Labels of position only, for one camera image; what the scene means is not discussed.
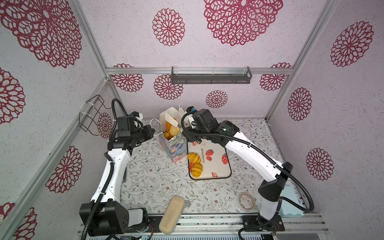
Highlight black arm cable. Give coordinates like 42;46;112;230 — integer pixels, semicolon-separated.
80;98;128;240
180;111;315;240

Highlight white strawberry serving tray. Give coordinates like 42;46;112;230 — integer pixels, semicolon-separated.
188;140;232;180

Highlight round orange bun bottom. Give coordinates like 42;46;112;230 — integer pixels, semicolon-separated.
169;126;181;136

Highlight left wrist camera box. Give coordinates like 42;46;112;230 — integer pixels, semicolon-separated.
117;111;144;138

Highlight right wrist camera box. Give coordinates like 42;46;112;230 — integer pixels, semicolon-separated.
187;106;219;133

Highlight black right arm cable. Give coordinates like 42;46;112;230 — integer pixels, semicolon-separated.
180;111;315;240

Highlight floral paper gift bag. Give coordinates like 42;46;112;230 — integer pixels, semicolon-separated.
150;107;188;163

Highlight long twisted orange bread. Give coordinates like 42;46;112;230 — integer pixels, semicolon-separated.
166;122;172;132

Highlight beige long baguette loaf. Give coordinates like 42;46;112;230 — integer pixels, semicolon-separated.
159;196;185;235

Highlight black wall shelf rack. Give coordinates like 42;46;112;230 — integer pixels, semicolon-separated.
171;67;253;85

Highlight white metal serving tongs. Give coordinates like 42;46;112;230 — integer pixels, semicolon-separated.
165;113;194;129

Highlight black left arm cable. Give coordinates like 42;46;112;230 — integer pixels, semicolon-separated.
80;98;128;240

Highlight black wire wall basket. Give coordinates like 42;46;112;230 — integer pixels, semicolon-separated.
78;95;111;136

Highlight round tape roll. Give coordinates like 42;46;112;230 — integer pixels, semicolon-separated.
238;193;256;212

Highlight mint green box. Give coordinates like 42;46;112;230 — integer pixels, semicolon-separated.
278;184;305;217

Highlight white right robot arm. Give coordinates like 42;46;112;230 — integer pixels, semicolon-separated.
183;120;294;223

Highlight striped croissant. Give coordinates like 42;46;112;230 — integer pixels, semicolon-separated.
188;153;201;164
164;132;173;141
190;163;203;178

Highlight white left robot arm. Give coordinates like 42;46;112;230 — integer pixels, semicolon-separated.
79;125;155;240

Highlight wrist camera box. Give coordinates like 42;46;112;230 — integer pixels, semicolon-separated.
187;106;219;133
117;111;144;138

